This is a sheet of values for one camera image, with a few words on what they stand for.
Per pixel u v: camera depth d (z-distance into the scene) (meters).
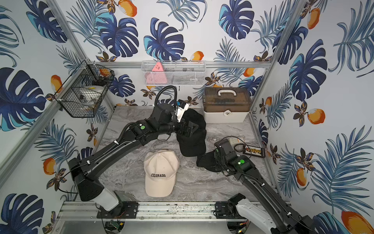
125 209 0.73
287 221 0.39
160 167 0.77
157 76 0.90
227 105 1.01
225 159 0.56
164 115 0.52
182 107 0.60
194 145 1.00
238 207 0.62
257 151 0.95
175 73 0.93
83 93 0.80
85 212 0.76
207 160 0.75
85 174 0.41
